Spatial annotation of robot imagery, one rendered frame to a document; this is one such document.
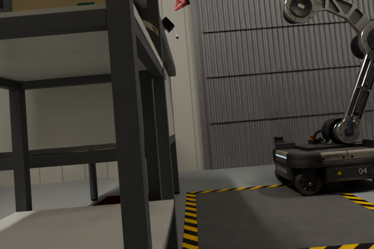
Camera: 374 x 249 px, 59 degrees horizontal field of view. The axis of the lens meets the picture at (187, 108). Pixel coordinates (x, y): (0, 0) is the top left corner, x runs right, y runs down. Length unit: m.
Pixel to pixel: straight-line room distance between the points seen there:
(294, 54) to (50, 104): 2.70
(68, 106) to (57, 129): 0.09
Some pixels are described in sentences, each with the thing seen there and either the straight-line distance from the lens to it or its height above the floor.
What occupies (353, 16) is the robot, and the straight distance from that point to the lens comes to 2.38.
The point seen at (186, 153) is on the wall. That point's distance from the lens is 3.29.
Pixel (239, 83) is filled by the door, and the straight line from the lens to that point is 3.30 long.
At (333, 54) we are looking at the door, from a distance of 3.63.
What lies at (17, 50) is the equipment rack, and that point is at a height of 0.64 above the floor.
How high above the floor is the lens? 0.46
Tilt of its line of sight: 3 degrees up
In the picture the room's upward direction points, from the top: 5 degrees counter-clockwise
